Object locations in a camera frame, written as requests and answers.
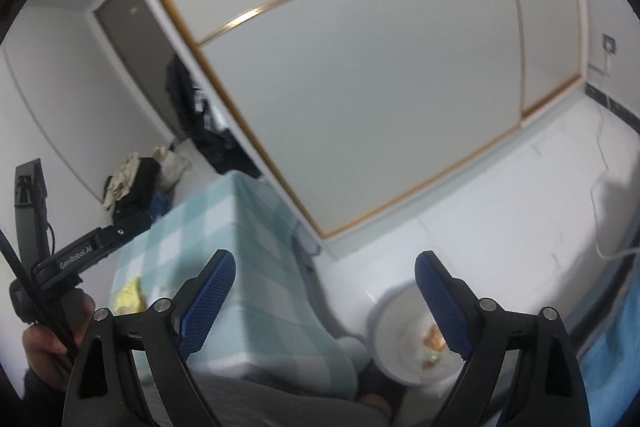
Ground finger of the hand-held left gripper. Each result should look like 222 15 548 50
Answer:
112 211 154 241

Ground blue floral bedding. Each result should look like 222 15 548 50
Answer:
575 302 640 427

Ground person's grey pants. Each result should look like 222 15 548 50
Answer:
145 372 392 427

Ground person's foot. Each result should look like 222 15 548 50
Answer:
360 394 395 419

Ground blue grey bed frame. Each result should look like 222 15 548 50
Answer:
565 252 640 358

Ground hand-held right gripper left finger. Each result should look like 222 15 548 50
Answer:
62 248 237 427

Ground large yellow snack wrapper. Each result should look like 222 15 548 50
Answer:
114 276 147 314

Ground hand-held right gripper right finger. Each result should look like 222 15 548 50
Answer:
414 249 591 427

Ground teal checkered tablecloth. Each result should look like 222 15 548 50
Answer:
111 171 358 400

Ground black backpack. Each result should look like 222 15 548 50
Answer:
165 54 262 180

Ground person's left hand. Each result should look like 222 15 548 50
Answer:
22 289 97 388

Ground cream cloth bag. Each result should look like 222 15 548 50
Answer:
152 146 194 192

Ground brown foil wrapper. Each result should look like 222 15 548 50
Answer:
422 324 449 353

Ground person's left forearm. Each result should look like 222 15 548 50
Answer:
20 369 71 413

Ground grey room door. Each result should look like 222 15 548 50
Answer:
90 0 184 144

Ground white wardrobe with gold trim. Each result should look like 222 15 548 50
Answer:
117 0 588 241

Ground white charging cable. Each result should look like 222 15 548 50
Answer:
590 52 640 261

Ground white plastic trash bin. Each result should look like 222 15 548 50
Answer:
367 279 482 386

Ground beige garment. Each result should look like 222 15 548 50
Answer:
102 152 142 210

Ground black garment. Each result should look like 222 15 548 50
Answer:
105 157 162 221

